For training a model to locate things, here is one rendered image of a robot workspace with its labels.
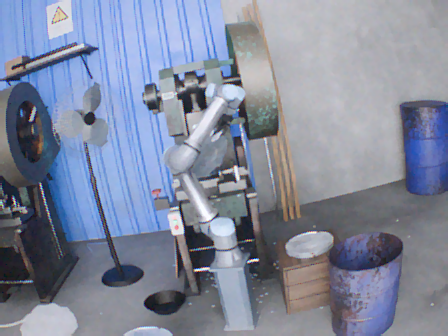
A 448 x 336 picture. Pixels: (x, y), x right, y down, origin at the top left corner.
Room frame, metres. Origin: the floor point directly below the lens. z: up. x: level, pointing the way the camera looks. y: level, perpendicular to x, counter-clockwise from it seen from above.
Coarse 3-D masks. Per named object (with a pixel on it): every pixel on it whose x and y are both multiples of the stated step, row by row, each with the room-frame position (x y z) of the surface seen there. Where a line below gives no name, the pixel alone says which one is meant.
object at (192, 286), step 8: (176, 200) 2.77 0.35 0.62; (176, 208) 2.55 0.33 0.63; (184, 224) 2.78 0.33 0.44; (184, 232) 2.68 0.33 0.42; (184, 240) 2.52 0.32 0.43; (184, 248) 2.52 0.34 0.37; (184, 256) 2.52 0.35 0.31; (192, 256) 2.75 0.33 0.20; (200, 256) 3.18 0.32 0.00; (184, 264) 2.52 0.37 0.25; (192, 264) 2.56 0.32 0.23; (192, 272) 2.52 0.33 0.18; (192, 280) 2.52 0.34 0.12; (184, 288) 2.58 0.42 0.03; (192, 288) 2.52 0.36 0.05
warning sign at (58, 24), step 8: (64, 0) 3.91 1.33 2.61; (48, 8) 3.91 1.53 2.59; (56, 8) 3.91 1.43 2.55; (64, 8) 3.91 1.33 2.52; (48, 16) 3.91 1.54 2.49; (56, 16) 3.90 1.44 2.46; (64, 16) 3.90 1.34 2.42; (48, 24) 3.91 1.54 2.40; (56, 24) 3.91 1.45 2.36; (64, 24) 3.90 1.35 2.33; (72, 24) 3.90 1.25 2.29; (48, 32) 3.91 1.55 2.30; (56, 32) 3.91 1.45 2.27; (64, 32) 3.91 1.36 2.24
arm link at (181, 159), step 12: (228, 84) 2.08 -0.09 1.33; (216, 96) 2.08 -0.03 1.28; (228, 96) 2.05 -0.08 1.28; (216, 108) 2.04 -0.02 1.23; (204, 120) 2.03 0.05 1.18; (216, 120) 2.05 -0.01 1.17; (192, 132) 2.03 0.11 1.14; (204, 132) 2.01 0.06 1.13; (192, 144) 1.99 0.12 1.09; (180, 156) 1.98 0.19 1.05; (192, 156) 1.98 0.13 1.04; (180, 168) 2.00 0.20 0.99
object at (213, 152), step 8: (208, 144) 2.39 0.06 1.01; (216, 144) 2.45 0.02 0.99; (224, 144) 2.51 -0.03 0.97; (208, 152) 2.44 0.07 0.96; (216, 152) 2.49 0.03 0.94; (224, 152) 2.55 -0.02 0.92; (200, 160) 2.42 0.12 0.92; (208, 160) 2.48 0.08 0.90; (216, 160) 2.53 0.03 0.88; (200, 168) 2.45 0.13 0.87; (208, 168) 2.51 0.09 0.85; (200, 176) 2.49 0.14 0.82
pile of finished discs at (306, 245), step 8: (312, 232) 2.34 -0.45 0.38; (320, 232) 2.32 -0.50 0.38; (296, 240) 2.29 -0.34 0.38; (304, 240) 2.25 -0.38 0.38; (312, 240) 2.22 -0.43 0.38; (320, 240) 2.20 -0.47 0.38; (328, 240) 2.17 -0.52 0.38; (288, 248) 2.20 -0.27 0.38; (296, 248) 2.18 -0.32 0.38; (304, 248) 2.15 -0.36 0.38; (312, 248) 2.12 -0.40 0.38; (320, 248) 2.09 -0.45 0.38; (328, 248) 2.11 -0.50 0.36; (296, 256) 2.12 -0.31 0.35; (304, 256) 2.09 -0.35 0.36; (312, 256) 2.06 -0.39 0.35
